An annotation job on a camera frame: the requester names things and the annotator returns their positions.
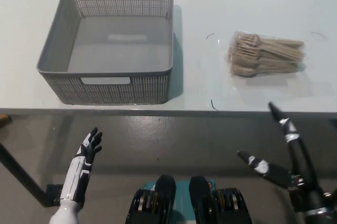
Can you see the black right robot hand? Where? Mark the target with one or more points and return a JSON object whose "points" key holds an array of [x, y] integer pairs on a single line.
{"points": [[302, 161]]}

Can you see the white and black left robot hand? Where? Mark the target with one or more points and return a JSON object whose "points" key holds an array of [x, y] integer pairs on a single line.
{"points": [[76, 176]]}

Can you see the clear bag of wooden cutlery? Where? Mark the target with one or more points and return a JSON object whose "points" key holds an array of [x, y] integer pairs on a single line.
{"points": [[266, 55]]}

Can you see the grey perforated plastic basket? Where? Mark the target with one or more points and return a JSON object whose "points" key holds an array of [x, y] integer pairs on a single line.
{"points": [[79, 87]]}

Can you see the black and teal robot body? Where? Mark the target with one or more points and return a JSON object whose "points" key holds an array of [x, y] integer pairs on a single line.
{"points": [[163, 203]]}

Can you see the brown wooden object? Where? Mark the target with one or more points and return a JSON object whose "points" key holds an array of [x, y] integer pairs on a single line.
{"points": [[2, 121]]}

